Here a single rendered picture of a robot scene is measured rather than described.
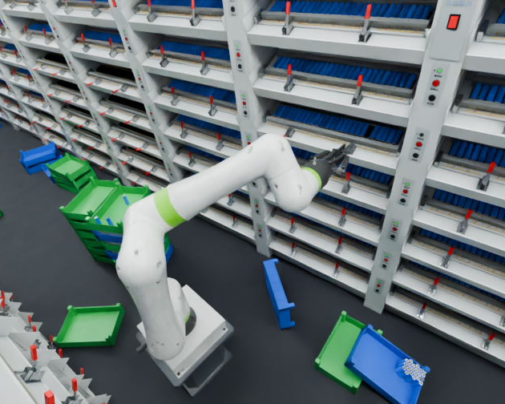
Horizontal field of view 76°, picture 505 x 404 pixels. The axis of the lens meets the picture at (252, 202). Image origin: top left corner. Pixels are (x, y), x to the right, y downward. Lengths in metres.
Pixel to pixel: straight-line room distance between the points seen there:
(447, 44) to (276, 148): 0.51
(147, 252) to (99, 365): 1.19
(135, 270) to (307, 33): 0.90
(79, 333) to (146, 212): 1.28
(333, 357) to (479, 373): 0.63
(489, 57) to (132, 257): 1.01
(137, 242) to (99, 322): 1.26
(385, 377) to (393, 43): 1.33
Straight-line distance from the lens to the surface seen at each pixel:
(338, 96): 1.23
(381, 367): 1.72
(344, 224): 1.54
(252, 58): 1.36
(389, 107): 1.17
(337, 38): 1.15
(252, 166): 0.87
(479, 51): 1.07
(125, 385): 1.88
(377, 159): 1.27
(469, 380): 1.88
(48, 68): 2.97
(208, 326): 1.44
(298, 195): 0.88
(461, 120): 1.15
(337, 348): 1.78
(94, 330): 2.10
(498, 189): 1.25
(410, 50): 1.08
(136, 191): 1.96
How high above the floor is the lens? 1.62
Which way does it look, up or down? 42 degrees down
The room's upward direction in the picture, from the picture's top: 8 degrees counter-clockwise
